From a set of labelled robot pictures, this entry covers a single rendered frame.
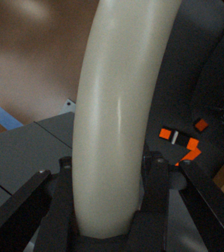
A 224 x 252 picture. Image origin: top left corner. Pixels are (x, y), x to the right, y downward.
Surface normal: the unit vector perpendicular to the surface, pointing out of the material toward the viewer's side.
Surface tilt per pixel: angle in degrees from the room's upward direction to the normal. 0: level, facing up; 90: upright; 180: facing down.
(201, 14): 0
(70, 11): 0
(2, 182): 90
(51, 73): 0
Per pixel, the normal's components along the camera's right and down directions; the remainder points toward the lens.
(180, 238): -0.13, 0.18
